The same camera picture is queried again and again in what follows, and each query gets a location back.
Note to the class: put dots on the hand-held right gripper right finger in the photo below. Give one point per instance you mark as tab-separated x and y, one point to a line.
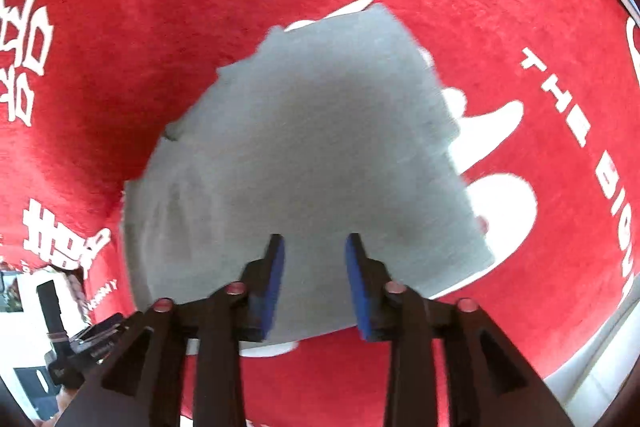
357	292

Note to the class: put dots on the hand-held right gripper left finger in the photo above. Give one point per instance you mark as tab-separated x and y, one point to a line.
272	292

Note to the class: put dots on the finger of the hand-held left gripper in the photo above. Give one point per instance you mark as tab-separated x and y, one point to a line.
51	312

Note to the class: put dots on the grey sweater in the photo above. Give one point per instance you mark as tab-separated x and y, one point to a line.
310	132

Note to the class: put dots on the red printed blanket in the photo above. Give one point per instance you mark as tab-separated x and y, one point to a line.
125	57

